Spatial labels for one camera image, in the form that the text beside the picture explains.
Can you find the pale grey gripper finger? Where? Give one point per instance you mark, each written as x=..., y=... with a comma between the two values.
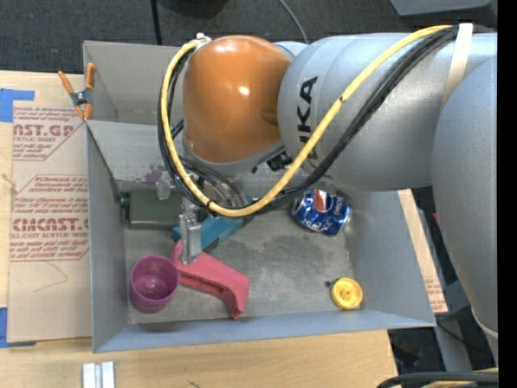
x=185, y=249
x=194, y=239

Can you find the teal flat block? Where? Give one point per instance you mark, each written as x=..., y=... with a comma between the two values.
x=220, y=229

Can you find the purple plastic cup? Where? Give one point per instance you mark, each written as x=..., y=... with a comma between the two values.
x=152, y=285

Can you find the dark green flat block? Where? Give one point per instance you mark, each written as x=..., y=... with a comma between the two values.
x=149, y=210

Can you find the grey metal bin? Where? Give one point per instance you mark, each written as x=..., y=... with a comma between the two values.
x=282, y=257

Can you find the crushed blue soda can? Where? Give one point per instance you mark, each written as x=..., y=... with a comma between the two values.
x=321, y=212

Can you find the brown cardboard board red print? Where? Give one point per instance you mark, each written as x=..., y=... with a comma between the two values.
x=44, y=200

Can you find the yellow round disc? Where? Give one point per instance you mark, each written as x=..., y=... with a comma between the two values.
x=346, y=293

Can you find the black cylinder on white bracket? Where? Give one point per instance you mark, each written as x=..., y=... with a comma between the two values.
x=278, y=161

